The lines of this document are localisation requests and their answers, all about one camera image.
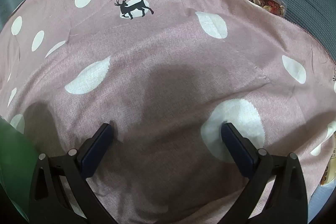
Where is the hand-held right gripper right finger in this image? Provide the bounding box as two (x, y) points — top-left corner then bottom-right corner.
(218, 122), (308, 224)

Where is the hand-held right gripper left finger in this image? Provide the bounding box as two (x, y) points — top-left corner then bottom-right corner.
(28, 123), (117, 224)

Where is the green plastic basin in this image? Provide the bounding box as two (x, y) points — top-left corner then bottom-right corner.
(0, 119), (36, 222)

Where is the yellowish printed packet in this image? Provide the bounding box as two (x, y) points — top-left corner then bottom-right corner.
(320, 132), (336, 186)

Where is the light blue cloth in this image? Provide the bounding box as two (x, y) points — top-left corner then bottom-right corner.
(308, 182), (336, 224)

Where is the pink polka dot deer blanket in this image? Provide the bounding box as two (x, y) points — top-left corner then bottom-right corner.
(0, 0), (336, 224)

